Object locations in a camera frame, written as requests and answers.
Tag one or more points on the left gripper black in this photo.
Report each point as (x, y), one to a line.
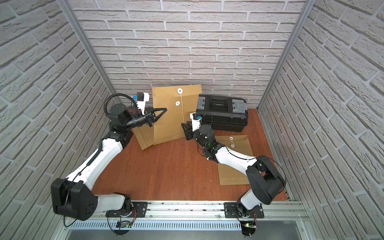
(151, 116)

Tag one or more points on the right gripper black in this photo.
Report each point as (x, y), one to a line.
(188, 133)

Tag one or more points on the brown kraft file bag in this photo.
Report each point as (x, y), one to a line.
(144, 134)
(234, 158)
(180, 102)

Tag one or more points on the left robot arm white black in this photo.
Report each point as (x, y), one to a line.
(72, 197)

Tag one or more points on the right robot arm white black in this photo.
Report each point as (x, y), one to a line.
(264, 178)

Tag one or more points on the black grey plastic toolbox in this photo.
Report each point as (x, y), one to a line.
(223, 113)

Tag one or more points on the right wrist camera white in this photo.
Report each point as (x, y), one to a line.
(196, 119)

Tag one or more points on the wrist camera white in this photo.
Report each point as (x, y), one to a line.
(141, 99)
(196, 119)

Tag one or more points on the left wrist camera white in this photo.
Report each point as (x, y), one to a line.
(141, 99)

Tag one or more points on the left aluminium corner post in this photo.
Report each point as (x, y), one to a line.
(95, 81)

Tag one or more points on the aluminium corner post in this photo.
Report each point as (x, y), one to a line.
(95, 81)
(288, 48)

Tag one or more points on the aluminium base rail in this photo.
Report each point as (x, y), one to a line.
(208, 210)

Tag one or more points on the right aluminium corner post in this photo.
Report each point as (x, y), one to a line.
(288, 48)

